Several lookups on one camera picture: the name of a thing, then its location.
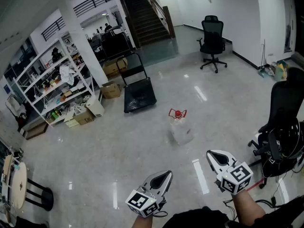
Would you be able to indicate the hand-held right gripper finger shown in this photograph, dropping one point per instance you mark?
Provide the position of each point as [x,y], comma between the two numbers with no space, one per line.
[213,166]
[229,157]

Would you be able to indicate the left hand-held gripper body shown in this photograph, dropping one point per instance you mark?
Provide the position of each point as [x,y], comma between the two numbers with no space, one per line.
[142,203]

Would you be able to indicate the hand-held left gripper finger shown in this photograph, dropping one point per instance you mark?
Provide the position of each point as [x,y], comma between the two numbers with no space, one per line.
[167,184]
[152,176]

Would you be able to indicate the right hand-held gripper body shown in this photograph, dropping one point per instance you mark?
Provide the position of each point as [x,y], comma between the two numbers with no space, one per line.
[237,177]

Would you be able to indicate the clear water jug red cap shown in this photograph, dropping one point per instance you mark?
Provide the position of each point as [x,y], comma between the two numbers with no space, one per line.
[181,130]

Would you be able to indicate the black platform trolley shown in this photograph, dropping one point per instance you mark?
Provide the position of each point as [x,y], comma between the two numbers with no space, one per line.
[140,96]

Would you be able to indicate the person's left forearm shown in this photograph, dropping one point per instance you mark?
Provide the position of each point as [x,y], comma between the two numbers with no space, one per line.
[142,222]

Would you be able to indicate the person's right forearm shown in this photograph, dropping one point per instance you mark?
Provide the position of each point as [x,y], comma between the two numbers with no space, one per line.
[247,208]

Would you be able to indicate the person's black clothing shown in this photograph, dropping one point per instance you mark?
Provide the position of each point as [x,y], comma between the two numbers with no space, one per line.
[194,218]

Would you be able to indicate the printed cardboard box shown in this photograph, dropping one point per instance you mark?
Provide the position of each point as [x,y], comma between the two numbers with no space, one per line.
[84,119]

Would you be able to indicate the cream plastic bin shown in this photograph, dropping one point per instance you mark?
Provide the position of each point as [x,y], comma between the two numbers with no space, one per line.
[95,107]

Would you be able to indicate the small open cardboard box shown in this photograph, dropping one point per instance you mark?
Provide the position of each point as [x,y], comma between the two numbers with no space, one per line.
[111,91]

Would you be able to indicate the green waste bin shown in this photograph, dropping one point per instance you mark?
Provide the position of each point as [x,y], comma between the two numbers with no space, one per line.
[280,72]

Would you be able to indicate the large open cardboard box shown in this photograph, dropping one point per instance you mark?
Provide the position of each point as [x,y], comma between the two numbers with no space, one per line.
[111,68]

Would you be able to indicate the black mesh office chair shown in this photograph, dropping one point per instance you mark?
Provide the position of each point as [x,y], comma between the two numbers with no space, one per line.
[212,40]

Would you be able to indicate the round wooden table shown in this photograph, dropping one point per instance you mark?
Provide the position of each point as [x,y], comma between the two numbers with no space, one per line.
[20,186]

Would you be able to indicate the flat brown cardboard box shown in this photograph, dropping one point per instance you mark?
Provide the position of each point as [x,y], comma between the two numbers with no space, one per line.
[36,130]

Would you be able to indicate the crumpled white cloth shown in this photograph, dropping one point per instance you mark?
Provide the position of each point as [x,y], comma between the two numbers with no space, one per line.
[67,73]

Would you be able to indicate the black rolling cage trolley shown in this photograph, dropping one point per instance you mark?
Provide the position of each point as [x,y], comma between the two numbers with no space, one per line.
[116,44]

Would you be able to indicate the cluttered workbench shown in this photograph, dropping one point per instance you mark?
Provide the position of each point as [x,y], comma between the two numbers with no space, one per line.
[6,174]

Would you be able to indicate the white metal shelving rack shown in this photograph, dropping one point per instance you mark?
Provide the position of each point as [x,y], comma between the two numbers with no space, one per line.
[71,59]

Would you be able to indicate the dark wooden staircase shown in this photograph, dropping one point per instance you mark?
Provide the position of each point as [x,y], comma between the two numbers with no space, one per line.
[147,18]

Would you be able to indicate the black balcony railing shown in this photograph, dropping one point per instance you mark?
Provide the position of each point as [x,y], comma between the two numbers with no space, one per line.
[92,1]

